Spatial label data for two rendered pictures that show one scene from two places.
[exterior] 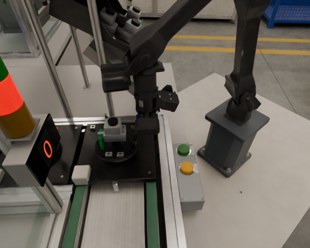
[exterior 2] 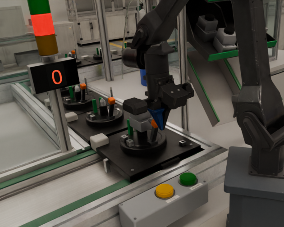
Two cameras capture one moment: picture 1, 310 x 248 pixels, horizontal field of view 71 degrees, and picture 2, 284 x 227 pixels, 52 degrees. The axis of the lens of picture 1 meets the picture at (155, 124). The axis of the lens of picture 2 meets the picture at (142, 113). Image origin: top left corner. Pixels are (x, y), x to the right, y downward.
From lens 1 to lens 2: 0.59 m
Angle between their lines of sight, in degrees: 55
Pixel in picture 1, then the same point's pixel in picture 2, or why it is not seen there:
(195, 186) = (146, 207)
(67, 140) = (125, 122)
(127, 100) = (233, 136)
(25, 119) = (46, 44)
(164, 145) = (179, 166)
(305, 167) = not seen: outside the picture
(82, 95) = (199, 115)
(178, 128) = not seen: hidden behind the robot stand
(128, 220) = (84, 193)
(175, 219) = (95, 209)
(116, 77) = (131, 51)
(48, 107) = not seen: hidden behind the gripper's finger
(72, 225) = (58, 163)
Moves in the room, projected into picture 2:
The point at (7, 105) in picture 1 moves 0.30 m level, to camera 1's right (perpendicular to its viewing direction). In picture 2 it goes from (38, 29) to (78, 38)
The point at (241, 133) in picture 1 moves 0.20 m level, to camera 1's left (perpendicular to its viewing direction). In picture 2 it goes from (235, 179) to (171, 139)
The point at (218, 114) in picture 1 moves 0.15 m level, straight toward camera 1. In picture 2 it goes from (245, 153) to (175, 165)
